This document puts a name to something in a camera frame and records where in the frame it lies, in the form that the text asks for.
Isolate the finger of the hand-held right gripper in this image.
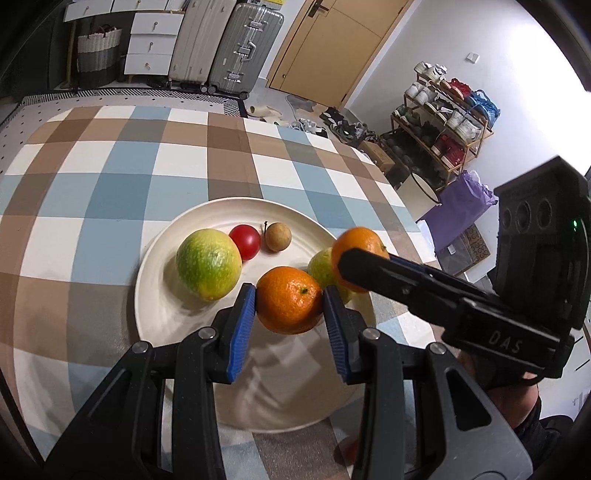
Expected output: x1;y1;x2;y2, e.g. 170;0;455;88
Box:
338;248;499;326

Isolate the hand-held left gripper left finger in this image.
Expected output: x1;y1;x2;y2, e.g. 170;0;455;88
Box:
44;283;257;480

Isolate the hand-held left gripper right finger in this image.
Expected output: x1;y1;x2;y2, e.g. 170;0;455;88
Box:
322;285;535;480

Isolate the orange mandarin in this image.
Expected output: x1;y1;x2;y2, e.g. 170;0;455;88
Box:
331;226;390;294
255;266;324;335

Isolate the cream round plate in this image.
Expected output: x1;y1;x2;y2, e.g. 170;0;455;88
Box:
134;197;370;433

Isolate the green yellow citrus fruit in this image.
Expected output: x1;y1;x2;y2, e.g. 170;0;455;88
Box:
307;248;356;305
175;229;243;302

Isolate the red tomato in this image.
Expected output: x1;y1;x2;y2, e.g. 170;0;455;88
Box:
229;224;262;262

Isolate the brown longan with stem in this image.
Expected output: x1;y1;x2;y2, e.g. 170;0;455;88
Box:
264;220;293;253

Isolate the person's right forearm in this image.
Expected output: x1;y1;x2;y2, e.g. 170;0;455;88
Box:
515;397;575;462

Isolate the person's right hand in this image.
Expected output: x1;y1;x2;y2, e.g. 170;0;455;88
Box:
462;351;541;435

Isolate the brown patterned doormat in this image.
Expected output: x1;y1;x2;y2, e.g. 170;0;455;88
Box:
436;224;491;273

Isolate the cream waste bin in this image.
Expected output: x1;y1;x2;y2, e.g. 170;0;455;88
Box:
397;172;441;222

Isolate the purple bag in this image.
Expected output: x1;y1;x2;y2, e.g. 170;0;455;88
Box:
418;170;499;252

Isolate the brown cardboard box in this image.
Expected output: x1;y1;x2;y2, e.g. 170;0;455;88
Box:
358;141;395;174

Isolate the pile of sneakers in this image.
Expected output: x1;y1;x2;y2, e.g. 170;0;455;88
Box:
288;106;377;148

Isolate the wooden shoe rack with shoes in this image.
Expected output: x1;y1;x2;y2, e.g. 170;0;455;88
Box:
392;62;502;185

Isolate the small grey door mat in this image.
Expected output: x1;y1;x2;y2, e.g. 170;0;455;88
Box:
286;93;315;114

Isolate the yellow wooden door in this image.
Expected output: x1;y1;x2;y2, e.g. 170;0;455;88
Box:
268;0;414;106

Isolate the grey silver suitcase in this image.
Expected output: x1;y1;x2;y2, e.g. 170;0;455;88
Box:
206;2;284;99

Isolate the beige suitcase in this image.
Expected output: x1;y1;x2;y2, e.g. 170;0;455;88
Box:
167;0;237;90

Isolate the white drawer desk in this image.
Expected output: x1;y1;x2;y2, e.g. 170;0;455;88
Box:
64;0;185;77

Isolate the woven grey white basket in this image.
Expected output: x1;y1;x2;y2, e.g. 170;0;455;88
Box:
76;27;123;75

